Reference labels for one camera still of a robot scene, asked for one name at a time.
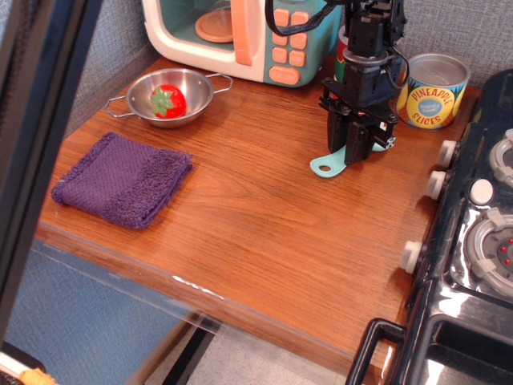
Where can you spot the steel bowl with handles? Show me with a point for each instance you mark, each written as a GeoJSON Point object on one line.
{"type": "Point", "coordinates": [198, 91]}

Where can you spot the red toy strawberry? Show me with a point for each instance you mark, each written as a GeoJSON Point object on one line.
{"type": "Point", "coordinates": [168, 102]}

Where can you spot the black toy stove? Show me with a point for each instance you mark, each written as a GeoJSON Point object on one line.
{"type": "Point", "coordinates": [459, 324]}

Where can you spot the purple folded towel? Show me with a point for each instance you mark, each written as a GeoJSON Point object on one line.
{"type": "Point", "coordinates": [122, 181]}

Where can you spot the pineapple slices can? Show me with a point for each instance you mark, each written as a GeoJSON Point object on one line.
{"type": "Point", "coordinates": [434, 91]}

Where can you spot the teal toy microwave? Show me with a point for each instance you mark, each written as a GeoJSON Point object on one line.
{"type": "Point", "coordinates": [256, 52]}

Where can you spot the orange microwave plate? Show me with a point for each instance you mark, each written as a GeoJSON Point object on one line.
{"type": "Point", "coordinates": [215, 26]}

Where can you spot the teal dish brush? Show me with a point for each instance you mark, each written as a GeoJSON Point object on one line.
{"type": "Point", "coordinates": [330, 165]}

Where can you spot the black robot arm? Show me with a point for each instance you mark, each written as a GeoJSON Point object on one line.
{"type": "Point", "coordinates": [373, 29]}

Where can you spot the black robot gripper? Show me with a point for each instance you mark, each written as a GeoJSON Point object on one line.
{"type": "Point", "coordinates": [359, 112]}

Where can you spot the grey stove knob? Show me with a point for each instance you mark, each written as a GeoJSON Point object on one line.
{"type": "Point", "coordinates": [435, 184]}
{"type": "Point", "coordinates": [446, 152]}
{"type": "Point", "coordinates": [410, 255]}

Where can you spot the tomato sauce can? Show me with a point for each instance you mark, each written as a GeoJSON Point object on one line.
{"type": "Point", "coordinates": [342, 44]}

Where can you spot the grey stove knob upper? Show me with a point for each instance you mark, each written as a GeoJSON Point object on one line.
{"type": "Point", "coordinates": [446, 152]}

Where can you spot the grey stove knob middle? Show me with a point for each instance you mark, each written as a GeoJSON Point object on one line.
{"type": "Point", "coordinates": [435, 184]}

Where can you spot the orange fuzzy object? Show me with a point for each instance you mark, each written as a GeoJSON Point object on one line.
{"type": "Point", "coordinates": [36, 377]}

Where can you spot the grey stove knob lower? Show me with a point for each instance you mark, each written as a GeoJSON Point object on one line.
{"type": "Point", "coordinates": [410, 255]}

